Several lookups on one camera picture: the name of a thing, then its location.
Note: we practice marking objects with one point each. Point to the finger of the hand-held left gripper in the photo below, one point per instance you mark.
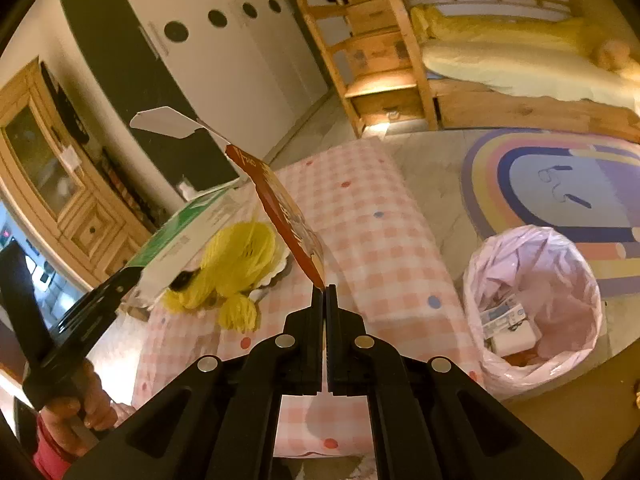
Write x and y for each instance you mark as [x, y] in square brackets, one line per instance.
[100, 305]
[182, 281]

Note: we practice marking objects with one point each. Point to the pink checkered tablecloth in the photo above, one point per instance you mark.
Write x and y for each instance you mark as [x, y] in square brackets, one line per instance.
[380, 240]

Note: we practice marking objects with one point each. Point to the wooden stair drawers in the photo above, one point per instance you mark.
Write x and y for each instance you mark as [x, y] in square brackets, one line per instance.
[380, 50]

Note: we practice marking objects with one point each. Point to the person's left forearm pink sleeve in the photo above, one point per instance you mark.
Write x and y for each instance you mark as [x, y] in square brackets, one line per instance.
[50, 460]

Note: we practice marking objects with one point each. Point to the person's left hand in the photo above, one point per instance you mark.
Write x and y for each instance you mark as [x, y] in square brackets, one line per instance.
[97, 410]

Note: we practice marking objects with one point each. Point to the wooden cabinet with glass door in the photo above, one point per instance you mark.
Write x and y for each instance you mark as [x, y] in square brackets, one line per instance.
[85, 220]

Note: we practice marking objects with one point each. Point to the dark narrow shelf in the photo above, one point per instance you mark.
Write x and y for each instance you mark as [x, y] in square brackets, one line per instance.
[132, 190]

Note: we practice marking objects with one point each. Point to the white paper note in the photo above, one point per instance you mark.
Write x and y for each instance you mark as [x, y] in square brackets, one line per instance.
[70, 160]

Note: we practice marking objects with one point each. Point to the white scalloped paper dish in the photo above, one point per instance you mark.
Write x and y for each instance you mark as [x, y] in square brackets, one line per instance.
[279, 272]

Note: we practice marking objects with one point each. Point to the green and white carton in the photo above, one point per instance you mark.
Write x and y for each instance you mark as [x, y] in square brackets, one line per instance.
[185, 240]

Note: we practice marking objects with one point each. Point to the yellow bedding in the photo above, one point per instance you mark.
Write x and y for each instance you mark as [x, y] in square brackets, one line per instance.
[500, 55]

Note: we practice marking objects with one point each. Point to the rainbow rug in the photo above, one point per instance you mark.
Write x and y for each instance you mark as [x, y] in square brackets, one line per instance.
[550, 185]

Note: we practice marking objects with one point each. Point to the red cardboard box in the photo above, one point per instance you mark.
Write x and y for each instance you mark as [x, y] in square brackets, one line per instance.
[280, 205]

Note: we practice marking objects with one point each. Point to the yellow yarn bundle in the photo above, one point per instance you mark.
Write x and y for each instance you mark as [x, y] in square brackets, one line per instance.
[235, 260]

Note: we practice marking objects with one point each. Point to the blue and white packet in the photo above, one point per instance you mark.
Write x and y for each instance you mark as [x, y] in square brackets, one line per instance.
[500, 317]

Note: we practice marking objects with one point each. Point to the wooden bunk bed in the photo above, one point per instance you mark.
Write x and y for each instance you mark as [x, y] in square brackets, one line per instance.
[525, 110]

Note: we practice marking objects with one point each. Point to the white wardrobe with round holes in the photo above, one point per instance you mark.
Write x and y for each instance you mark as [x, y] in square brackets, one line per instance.
[240, 70]

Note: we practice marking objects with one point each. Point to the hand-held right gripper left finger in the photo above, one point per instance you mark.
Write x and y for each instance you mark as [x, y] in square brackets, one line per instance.
[318, 310]

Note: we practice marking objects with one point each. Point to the pink trash bag bin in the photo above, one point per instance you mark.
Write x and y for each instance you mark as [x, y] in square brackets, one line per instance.
[570, 280]

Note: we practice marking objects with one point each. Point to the peach pillow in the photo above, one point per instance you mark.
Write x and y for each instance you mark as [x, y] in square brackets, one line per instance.
[612, 55]

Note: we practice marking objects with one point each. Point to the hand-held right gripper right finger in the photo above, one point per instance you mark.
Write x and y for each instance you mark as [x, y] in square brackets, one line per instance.
[332, 310]

